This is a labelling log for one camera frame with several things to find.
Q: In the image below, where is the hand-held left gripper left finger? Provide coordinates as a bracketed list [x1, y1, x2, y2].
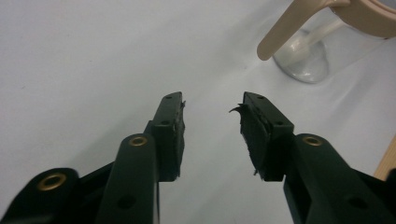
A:
[144, 91, 187, 183]

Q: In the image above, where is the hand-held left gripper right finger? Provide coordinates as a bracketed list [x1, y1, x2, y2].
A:
[229, 91, 295, 183]

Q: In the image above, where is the white tablecloth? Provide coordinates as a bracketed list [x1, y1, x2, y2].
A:
[0, 0, 396, 224]

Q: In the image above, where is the light wooden table edge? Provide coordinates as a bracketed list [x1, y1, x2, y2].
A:
[373, 134, 396, 182]

